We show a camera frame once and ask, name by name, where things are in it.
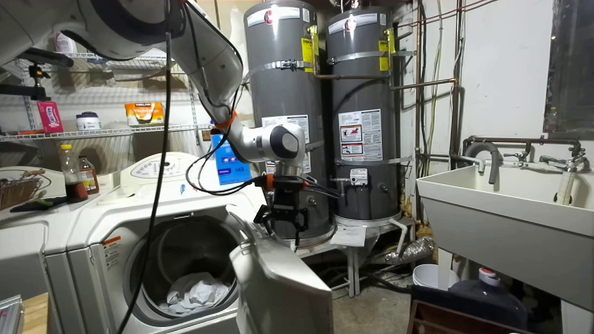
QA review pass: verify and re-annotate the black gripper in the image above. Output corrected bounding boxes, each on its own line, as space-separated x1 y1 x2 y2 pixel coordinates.
254 175 308 238

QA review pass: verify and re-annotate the white washing machine door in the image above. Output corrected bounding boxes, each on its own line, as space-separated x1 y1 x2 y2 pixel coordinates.
228 212 334 334

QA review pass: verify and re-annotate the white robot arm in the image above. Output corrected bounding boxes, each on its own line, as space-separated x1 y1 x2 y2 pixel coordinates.
0 0 304 166

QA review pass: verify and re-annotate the white washing machine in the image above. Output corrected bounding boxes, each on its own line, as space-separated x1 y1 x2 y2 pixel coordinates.
46 153 276 334

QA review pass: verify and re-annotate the blue detergent box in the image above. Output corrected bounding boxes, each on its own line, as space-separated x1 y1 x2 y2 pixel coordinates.
211 134 250 186

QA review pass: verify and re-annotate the white laundry in drum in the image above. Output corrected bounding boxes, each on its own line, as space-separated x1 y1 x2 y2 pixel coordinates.
159 274 230 316

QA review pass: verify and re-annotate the left grey water heater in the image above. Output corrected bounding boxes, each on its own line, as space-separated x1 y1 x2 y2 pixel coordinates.
243 0 332 248

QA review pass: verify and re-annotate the grey water heater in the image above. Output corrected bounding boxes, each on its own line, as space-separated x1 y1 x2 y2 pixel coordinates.
243 0 332 248
326 6 399 222

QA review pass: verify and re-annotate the white plastic bucket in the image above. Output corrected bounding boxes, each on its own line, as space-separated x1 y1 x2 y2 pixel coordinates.
412 264 458 292

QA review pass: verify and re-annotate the orange package on shelf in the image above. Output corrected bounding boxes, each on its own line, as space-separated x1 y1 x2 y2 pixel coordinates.
124 103 165 127

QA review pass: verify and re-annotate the right grey water heater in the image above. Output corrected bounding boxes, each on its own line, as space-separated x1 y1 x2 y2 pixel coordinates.
326 6 399 222

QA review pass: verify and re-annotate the metal sink faucet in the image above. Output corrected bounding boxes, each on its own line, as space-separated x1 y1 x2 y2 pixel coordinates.
462 134 592 188

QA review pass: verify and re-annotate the white jar on shelf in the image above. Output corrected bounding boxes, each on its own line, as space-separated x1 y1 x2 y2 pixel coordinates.
76 112 100 132

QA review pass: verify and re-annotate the brown liquid bottle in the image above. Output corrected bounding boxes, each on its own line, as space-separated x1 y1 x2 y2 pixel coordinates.
59 144 87 201

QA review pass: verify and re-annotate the blue water jug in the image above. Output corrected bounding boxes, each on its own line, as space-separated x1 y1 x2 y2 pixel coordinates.
449 268 529 329

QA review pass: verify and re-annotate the white utility sink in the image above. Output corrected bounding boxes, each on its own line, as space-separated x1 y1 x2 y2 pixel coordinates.
417 168 594 312

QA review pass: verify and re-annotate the white dryer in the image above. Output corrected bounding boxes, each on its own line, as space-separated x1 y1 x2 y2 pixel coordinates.
0 166 65 299

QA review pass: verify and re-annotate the pink box on shelf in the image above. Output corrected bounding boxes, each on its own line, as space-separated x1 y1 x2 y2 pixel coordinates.
37 101 63 134

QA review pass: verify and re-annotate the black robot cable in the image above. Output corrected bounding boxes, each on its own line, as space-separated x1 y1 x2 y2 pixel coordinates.
115 0 267 334

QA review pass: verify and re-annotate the wire wall shelf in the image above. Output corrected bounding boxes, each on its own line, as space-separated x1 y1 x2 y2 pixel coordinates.
0 51 209 138

